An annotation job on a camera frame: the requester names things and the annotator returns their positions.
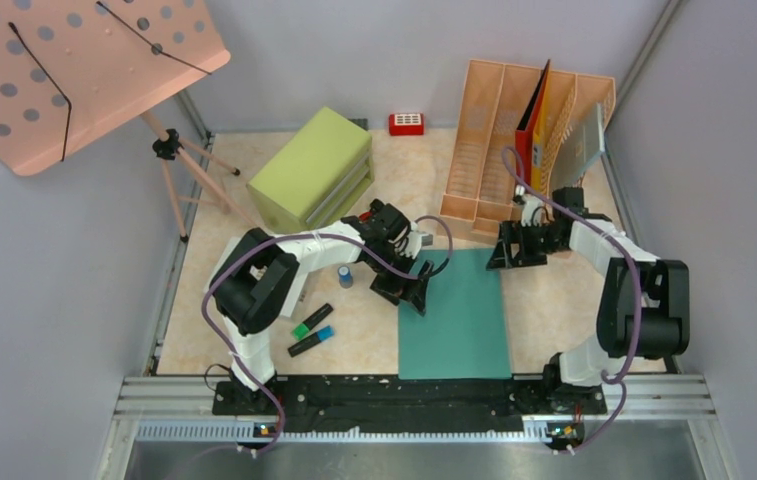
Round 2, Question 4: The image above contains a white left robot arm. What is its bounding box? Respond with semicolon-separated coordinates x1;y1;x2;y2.
205;199;448;414

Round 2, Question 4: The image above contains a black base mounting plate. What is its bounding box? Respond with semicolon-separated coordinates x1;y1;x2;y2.
212;375;608;434

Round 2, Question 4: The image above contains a red folder in organizer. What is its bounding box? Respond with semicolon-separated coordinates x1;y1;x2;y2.
514;73;542;186

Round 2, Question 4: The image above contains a black blue highlighter marker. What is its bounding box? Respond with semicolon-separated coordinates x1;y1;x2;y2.
288;326;335;358

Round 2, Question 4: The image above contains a yellow plastic clip folder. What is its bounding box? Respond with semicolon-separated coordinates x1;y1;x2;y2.
529;61;550;192

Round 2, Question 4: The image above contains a small blue glue bottle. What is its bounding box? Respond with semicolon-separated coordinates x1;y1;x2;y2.
337;265;354;289

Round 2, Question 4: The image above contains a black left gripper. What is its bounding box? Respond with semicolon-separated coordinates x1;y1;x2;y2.
365;246;432;315

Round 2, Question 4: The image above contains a white paper booklet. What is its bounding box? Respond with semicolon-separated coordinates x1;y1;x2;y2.
208;237;310;318

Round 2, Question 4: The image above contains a teal plastic folder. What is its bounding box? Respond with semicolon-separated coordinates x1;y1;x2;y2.
398;249;512;380

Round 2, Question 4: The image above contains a pink music stand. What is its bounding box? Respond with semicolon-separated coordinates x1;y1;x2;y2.
0;1;241;214

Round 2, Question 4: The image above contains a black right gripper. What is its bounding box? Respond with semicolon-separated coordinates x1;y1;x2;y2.
487;219;568;271

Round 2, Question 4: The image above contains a red small box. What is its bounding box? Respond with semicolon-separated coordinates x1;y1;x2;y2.
387;112;425;136

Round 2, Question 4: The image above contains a black green highlighter marker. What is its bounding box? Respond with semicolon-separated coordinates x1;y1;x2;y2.
291;303;334;341

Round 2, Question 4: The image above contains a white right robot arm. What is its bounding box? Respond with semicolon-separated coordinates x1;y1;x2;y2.
486;187;690;412

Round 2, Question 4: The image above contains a light blue hardcover book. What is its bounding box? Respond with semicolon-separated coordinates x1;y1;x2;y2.
549;103;606;192

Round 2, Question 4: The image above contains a green metal drawer cabinet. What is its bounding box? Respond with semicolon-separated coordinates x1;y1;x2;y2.
247;107;374;234

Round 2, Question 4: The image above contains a beige plastic file organizer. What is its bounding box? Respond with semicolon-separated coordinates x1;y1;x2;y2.
440;60;616;243

